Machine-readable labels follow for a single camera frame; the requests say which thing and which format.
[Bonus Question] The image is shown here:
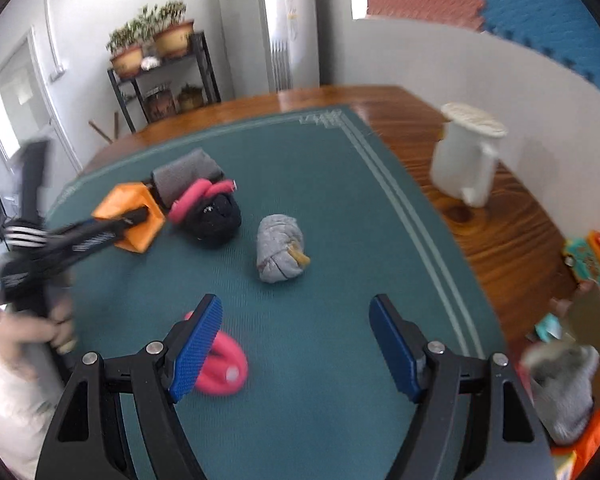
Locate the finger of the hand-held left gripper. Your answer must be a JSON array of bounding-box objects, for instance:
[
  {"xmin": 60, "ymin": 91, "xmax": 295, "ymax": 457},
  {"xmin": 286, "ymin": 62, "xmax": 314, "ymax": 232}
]
[{"xmin": 47, "ymin": 206, "xmax": 151, "ymax": 267}]

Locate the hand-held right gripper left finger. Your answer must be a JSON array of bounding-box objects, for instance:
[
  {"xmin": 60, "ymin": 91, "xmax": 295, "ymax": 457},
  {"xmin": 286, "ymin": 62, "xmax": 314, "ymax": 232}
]
[{"xmin": 35, "ymin": 294, "xmax": 224, "ymax": 480}]

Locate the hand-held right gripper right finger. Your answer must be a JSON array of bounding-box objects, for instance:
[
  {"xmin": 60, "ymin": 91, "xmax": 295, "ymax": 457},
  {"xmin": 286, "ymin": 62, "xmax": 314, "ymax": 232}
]
[{"xmin": 369, "ymin": 294, "xmax": 556, "ymax": 480}]

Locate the orange fabric container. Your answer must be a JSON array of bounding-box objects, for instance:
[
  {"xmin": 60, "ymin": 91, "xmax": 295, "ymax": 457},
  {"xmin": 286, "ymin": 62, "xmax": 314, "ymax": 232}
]
[{"xmin": 91, "ymin": 183, "xmax": 166, "ymax": 253}]

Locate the person's left forearm white sleeve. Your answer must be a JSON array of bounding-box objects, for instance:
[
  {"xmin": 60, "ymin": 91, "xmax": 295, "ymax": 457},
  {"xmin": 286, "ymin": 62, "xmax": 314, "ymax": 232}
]
[{"xmin": 0, "ymin": 345, "xmax": 68, "ymax": 480}]

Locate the person's left hand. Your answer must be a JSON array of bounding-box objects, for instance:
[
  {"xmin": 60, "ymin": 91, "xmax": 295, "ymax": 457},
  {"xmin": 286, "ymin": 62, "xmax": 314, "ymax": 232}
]
[{"xmin": 0, "ymin": 287, "xmax": 79, "ymax": 378}]

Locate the pink and black sock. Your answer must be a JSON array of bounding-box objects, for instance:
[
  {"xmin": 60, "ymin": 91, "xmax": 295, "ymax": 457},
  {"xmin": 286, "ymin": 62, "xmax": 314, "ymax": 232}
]
[{"xmin": 167, "ymin": 178, "xmax": 238, "ymax": 224}]

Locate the dark grey folded sock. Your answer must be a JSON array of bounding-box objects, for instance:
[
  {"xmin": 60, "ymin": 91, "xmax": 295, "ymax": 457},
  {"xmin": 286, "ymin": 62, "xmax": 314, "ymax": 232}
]
[{"xmin": 151, "ymin": 148, "xmax": 226, "ymax": 208}]

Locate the black rolled sock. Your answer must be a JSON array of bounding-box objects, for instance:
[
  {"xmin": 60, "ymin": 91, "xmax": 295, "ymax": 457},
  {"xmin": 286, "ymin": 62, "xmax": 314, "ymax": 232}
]
[{"xmin": 179, "ymin": 192, "xmax": 242, "ymax": 250}]

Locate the grey rolled sock tan trim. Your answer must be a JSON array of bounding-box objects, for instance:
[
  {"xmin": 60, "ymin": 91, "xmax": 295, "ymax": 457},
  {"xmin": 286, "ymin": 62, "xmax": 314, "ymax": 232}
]
[{"xmin": 256, "ymin": 215, "xmax": 312, "ymax": 283}]

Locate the teal card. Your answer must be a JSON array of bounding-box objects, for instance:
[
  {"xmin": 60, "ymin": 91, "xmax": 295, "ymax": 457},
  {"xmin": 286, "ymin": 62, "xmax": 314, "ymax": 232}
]
[{"xmin": 535, "ymin": 314, "xmax": 563, "ymax": 342}]

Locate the white door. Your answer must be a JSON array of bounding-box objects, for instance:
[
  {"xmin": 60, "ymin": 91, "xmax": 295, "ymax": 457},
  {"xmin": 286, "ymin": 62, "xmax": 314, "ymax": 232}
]
[{"xmin": 0, "ymin": 27, "xmax": 83, "ymax": 173}]

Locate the green table mat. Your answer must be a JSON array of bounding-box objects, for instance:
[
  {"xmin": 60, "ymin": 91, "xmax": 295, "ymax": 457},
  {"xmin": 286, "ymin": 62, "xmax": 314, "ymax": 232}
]
[{"xmin": 45, "ymin": 105, "xmax": 511, "ymax": 480}]

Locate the light grey fluffy sock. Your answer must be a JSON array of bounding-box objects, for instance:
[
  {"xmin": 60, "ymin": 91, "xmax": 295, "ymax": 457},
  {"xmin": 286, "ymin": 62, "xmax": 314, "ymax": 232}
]
[{"xmin": 522, "ymin": 342, "xmax": 600, "ymax": 446}]

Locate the potted plant small pot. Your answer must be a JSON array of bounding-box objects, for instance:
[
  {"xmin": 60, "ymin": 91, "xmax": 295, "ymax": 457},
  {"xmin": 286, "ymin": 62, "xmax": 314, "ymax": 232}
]
[{"xmin": 106, "ymin": 19, "xmax": 147, "ymax": 80}]

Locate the black metal shelf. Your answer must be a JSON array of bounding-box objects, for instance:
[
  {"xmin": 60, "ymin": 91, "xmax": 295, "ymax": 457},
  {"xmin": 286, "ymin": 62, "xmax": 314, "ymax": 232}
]
[{"xmin": 107, "ymin": 31, "xmax": 222, "ymax": 134}]

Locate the white pitcher with lid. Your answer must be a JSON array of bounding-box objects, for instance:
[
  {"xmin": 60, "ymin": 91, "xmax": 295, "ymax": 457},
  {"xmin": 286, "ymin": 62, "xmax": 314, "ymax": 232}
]
[{"xmin": 429, "ymin": 102, "xmax": 509, "ymax": 208}]

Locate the potted plant large pot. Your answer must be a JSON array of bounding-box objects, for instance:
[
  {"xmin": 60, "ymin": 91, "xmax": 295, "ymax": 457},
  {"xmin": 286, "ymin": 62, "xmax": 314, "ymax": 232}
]
[{"xmin": 147, "ymin": 0, "xmax": 196, "ymax": 59}]

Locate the orange box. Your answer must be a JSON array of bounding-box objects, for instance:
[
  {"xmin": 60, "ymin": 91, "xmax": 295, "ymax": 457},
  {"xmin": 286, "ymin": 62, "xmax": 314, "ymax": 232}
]
[{"xmin": 550, "ymin": 406, "xmax": 600, "ymax": 480}]

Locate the colourful toy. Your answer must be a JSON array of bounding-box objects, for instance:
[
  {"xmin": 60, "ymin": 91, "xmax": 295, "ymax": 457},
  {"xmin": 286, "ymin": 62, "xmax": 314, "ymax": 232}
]
[{"xmin": 562, "ymin": 230, "xmax": 600, "ymax": 286}]

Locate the white standing air conditioner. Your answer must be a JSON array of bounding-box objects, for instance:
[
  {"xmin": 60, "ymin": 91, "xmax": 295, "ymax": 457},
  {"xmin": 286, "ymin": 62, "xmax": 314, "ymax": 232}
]
[{"xmin": 256, "ymin": 0, "xmax": 322, "ymax": 94}]

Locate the blue foam wall mat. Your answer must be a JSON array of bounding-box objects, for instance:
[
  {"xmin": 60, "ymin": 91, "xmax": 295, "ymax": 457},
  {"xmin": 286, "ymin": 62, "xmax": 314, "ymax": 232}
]
[{"xmin": 476, "ymin": 0, "xmax": 600, "ymax": 108}]

